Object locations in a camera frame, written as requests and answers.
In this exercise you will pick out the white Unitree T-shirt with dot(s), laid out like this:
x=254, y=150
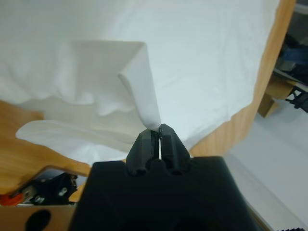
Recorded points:
x=202, y=57

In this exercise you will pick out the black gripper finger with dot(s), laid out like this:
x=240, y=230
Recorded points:
x=142, y=151
x=172, y=149

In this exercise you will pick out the dark equipment rack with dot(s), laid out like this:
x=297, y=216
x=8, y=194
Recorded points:
x=296, y=67

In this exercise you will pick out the white block with dark post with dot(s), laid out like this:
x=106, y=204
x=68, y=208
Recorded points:
x=53, y=185

